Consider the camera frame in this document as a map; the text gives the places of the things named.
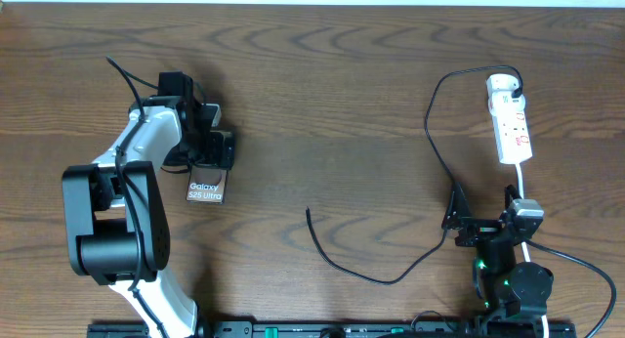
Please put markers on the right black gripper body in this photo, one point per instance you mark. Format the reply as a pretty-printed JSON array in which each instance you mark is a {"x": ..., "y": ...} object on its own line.
[{"x": 479, "y": 232}]

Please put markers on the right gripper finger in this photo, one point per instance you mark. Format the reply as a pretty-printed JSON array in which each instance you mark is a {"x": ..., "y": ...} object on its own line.
[
  {"x": 457, "y": 211},
  {"x": 511, "y": 194}
]

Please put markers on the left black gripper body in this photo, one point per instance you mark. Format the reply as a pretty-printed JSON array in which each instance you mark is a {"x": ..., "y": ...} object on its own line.
[{"x": 221, "y": 148}]

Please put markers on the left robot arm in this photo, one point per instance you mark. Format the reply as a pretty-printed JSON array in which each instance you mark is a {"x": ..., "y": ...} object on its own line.
[{"x": 116, "y": 225}]

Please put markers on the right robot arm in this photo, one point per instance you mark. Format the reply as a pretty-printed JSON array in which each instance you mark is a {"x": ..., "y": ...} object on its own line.
[{"x": 515, "y": 292}]

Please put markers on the white USB charger plug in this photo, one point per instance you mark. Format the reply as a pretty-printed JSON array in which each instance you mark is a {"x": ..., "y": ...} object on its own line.
[{"x": 504, "y": 82}]

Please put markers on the white power strip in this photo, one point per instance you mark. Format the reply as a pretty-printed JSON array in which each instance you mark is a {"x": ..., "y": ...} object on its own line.
[{"x": 510, "y": 127}]

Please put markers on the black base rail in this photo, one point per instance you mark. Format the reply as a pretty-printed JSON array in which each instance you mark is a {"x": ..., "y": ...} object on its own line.
[{"x": 246, "y": 329}]

